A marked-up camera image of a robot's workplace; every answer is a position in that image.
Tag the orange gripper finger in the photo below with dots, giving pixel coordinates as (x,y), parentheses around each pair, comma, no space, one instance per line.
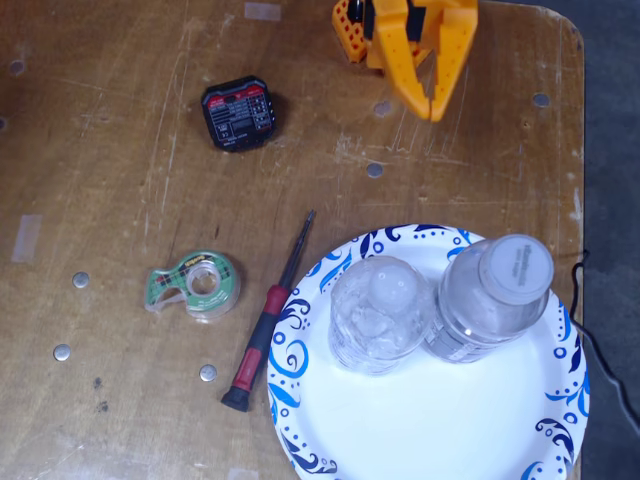
(397,55)
(457,40)

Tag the labelled vitamin water bottle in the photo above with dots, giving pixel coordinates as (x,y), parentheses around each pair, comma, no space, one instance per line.
(515,270)

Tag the clear plastic water bottle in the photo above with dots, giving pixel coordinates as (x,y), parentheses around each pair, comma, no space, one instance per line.
(380,320)

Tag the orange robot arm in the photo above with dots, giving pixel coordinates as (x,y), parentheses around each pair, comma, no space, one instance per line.
(350,40)

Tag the blue floral paper plate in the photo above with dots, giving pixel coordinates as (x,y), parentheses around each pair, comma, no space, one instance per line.
(425,425)

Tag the round metal table disc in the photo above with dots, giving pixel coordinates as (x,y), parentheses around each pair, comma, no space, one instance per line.
(382,107)
(81,279)
(17,66)
(375,170)
(541,100)
(62,352)
(208,372)

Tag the clear tape strip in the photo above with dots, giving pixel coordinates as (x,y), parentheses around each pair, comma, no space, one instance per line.
(242,475)
(27,239)
(262,11)

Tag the black outlet tester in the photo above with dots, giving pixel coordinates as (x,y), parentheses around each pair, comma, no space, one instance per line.
(240,112)

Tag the red black screwdriver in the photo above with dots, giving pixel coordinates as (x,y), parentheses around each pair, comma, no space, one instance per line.
(260,340)

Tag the green scotch tape dispenser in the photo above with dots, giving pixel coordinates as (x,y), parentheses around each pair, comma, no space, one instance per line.
(167,282)

